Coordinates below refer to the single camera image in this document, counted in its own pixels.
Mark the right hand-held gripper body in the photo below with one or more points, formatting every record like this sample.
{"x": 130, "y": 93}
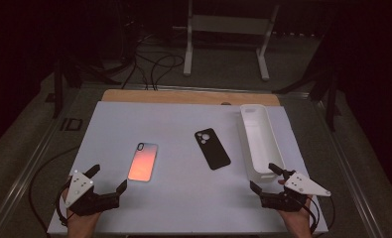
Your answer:
{"x": 283, "y": 201}

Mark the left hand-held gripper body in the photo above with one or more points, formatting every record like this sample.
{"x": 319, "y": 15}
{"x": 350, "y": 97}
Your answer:
{"x": 94, "y": 203}

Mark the white plastic bin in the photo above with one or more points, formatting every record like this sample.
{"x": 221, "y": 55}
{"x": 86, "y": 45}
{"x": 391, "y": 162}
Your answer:
{"x": 261, "y": 142}

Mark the iridescent gradient phone case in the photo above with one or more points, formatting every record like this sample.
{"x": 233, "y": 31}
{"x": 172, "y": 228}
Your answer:
{"x": 144, "y": 162}

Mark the black phone case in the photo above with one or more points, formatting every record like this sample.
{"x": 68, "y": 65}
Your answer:
{"x": 213, "y": 152}

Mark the person's left hand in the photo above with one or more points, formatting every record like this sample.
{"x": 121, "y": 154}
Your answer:
{"x": 82, "y": 226}

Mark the person's right hand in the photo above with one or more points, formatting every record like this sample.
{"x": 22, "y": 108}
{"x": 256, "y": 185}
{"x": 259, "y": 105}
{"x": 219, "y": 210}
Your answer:
{"x": 297, "y": 223}

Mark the white table board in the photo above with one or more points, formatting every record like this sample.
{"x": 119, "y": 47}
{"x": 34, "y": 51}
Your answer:
{"x": 170, "y": 205}

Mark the black stand legs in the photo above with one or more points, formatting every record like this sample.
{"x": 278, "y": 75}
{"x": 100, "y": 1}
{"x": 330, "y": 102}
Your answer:
{"x": 330, "y": 105}
{"x": 58, "y": 95}

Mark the white metal stand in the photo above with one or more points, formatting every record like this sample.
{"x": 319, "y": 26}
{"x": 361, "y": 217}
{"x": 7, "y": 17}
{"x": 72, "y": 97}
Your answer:
{"x": 230, "y": 24}

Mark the metal floor frame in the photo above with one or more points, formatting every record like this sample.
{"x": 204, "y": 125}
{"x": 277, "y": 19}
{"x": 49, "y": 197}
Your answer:
{"x": 196, "y": 88}

